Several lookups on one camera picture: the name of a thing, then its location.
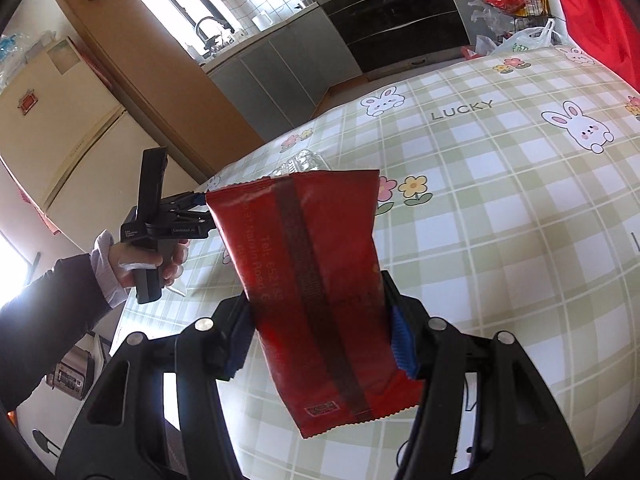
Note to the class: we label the red packet on floor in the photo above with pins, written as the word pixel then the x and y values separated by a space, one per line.
pixel 469 52

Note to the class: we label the white kettle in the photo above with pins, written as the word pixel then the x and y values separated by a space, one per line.
pixel 262 21

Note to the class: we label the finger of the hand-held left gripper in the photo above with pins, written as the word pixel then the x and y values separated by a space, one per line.
pixel 195 217
pixel 185 201

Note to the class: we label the grey lower cabinets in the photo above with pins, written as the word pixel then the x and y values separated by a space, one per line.
pixel 285 70

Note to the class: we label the paper note on refrigerator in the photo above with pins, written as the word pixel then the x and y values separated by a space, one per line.
pixel 65 55

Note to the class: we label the cream refrigerator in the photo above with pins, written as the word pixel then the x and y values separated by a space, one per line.
pixel 85 160

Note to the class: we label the kitchen faucet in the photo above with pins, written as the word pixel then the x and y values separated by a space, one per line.
pixel 206 27

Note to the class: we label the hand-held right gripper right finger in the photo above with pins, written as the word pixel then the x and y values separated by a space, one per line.
pixel 402 347

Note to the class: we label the white green shopping bag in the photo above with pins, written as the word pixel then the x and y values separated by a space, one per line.
pixel 525 40

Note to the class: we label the silver toaster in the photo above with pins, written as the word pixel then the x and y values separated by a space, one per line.
pixel 75 372

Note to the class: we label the steel pot with lid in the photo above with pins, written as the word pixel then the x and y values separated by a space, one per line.
pixel 309 0

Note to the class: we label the red fridge magnet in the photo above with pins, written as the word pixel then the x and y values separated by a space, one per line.
pixel 28 101

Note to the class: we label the black stove oven unit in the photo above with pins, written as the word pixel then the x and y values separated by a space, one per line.
pixel 400 20

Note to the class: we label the person's left hand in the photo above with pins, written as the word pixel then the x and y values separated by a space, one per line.
pixel 125 260

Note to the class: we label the wooden door frame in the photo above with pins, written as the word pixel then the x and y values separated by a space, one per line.
pixel 150 75

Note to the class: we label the kitchen window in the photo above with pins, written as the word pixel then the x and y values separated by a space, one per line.
pixel 175 5

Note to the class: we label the dark red snack packet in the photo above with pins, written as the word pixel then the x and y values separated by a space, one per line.
pixel 310 285

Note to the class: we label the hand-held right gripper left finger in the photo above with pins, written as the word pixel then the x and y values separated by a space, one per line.
pixel 235 355

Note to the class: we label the checked bunny tablecloth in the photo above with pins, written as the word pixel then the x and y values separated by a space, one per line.
pixel 500 210

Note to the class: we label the red hanging cloth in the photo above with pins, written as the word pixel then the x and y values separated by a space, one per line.
pixel 50 225

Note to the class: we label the person's left forearm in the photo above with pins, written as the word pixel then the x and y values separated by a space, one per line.
pixel 45 320

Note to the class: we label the red apron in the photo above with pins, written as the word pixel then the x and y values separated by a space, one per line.
pixel 600 15

